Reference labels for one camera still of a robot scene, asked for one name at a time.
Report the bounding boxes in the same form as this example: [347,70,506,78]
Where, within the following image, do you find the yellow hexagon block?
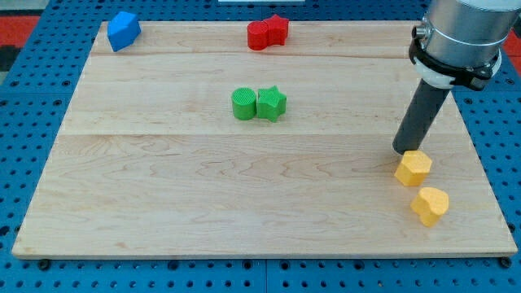
[394,151,432,186]

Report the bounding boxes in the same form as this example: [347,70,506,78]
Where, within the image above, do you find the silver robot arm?
[409,0,520,91]

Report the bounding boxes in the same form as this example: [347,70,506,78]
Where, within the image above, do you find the green star block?
[256,85,287,122]

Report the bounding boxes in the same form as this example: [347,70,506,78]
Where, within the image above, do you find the green cylinder block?
[231,87,256,120]

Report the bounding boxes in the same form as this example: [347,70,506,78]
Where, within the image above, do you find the light wooden board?
[12,21,518,260]

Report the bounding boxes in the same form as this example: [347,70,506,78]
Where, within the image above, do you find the red cylinder block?
[247,20,269,50]

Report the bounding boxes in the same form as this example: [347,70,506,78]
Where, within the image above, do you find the red star block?
[264,14,290,46]

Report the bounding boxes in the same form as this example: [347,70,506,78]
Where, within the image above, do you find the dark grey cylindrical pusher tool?
[392,80,449,155]

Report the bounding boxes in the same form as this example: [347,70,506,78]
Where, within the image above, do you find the yellow heart block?
[410,187,449,227]

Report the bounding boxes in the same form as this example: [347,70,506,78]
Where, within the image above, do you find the blue pentagon block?
[107,11,142,52]

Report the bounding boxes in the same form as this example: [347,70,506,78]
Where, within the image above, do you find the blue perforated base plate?
[1,0,520,292]

